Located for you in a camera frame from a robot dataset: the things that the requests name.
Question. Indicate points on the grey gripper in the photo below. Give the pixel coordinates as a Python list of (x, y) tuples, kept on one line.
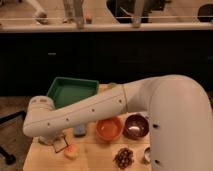
[(49, 139)]

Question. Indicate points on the whiteboard eraser block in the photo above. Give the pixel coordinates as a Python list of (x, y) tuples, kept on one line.
[(60, 144)]

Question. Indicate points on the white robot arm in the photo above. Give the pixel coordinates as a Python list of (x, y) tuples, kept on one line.
[(180, 118)]

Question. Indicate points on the green plastic cup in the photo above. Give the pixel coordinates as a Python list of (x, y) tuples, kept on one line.
[(111, 85)]

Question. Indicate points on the small metal cup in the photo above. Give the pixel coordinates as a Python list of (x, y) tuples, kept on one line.
[(147, 155)]

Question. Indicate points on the orange peach toy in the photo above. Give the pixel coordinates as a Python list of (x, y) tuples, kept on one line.
[(71, 152)]

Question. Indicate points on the blue sponge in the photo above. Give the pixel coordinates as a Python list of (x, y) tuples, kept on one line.
[(79, 130)]

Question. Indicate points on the green plastic tray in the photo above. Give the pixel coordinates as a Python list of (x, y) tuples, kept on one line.
[(66, 90)]

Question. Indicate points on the orange bowl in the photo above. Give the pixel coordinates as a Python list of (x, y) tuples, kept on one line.
[(109, 130)]

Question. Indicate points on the bunch of dark grapes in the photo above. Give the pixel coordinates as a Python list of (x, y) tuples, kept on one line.
[(124, 158)]

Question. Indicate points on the dark brown bowl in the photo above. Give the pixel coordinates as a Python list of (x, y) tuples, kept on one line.
[(136, 127)]

